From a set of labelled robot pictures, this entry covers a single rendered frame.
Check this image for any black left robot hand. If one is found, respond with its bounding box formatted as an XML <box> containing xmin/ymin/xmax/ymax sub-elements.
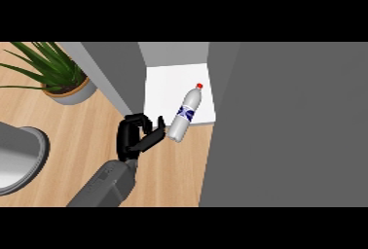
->
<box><xmin>116</xmin><ymin>112</ymin><xmax>169</xmax><ymax>163</ymax></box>

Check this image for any clear water bottle red cap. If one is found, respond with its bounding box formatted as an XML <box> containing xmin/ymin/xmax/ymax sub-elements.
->
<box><xmin>166</xmin><ymin>83</ymin><xmax>206</xmax><ymax>144</ymax></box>

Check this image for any grey cabinet with white shelf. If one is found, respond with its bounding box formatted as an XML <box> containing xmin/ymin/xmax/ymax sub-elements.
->
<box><xmin>58</xmin><ymin>42</ymin><xmax>218</xmax><ymax>127</ymax></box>

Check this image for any dark grey cabinet door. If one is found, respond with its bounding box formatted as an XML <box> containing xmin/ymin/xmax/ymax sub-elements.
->
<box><xmin>197</xmin><ymin>42</ymin><xmax>368</xmax><ymax>208</ymax></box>

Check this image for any grey plant pot brown rim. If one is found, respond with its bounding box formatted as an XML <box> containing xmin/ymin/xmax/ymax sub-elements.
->
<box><xmin>40</xmin><ymin>76</ymin><xmax>101</xmax><ymax>106</ymax></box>

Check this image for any grey round appliance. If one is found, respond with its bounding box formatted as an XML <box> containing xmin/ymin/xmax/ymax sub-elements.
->
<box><xmin>0</xmin><ymin>121</ymin><xmax>52</xmax><ymax>197</ymax></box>

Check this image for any green spiky plant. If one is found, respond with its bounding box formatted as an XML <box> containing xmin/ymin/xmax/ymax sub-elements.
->
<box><xmin>0</xmin><ymin>42</ymin><xmax>88</xmax><ymax>93</ymax></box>

